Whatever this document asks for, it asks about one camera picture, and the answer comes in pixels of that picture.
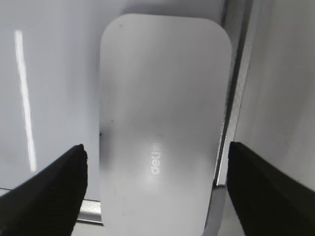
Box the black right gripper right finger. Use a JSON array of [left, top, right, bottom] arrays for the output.
[[227, 142, 315, 236]]

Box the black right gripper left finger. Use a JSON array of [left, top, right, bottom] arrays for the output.
[[0, 144, 88, 236]]

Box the white whiteboard eraser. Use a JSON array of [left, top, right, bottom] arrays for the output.
[[99, 14, 232, 236]]

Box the white magnetic whiteboard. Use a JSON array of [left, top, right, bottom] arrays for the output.
[[0, 0, 252, 236]]

